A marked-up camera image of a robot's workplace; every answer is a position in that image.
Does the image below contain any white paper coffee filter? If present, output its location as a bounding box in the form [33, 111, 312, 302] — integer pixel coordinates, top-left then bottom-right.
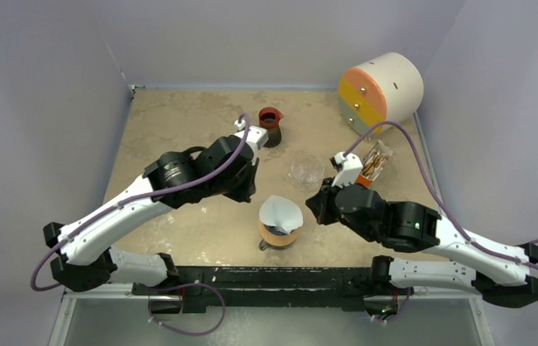
[259, 195, 303, 230]

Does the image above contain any blue ribbed glass dripper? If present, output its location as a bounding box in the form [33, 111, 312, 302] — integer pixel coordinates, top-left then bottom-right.
[263, 224, 296, 236]

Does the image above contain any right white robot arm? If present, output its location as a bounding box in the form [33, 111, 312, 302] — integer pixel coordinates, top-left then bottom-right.
[305, 178, 538, 309]

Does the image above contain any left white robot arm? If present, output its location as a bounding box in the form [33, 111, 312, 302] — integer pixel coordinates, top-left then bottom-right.
[43, 128, 268, 295]

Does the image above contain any orange coffee filter holder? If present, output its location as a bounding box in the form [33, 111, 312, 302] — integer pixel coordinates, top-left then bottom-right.
[355, 141, 393, 188]

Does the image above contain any red and black pitcher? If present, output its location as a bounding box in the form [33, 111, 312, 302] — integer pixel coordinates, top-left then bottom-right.
[259, 107, 284, 148]

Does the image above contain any round cream drawer cabinet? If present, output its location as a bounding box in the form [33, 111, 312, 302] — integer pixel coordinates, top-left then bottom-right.
[337, 53, 424, 135]

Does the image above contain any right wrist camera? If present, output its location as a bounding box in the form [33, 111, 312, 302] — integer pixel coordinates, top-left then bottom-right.
[330, 151, 363, 187]

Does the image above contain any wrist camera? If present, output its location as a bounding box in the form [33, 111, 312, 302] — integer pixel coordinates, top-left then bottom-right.
[234, 120, 269, 150]
[330, 151, 363, 187]

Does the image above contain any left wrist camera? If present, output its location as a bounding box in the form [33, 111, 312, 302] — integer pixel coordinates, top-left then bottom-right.
[234, 120, 269, 150]

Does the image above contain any glass carafe with handle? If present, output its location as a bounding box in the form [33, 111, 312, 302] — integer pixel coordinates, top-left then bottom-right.
[258, 239, 294, 251]

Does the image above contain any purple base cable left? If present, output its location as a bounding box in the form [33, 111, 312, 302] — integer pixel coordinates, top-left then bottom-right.
[147, 283, 227, 337]

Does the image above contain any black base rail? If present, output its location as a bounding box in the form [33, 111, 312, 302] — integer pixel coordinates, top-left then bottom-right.
[132, 256, 413, 316]

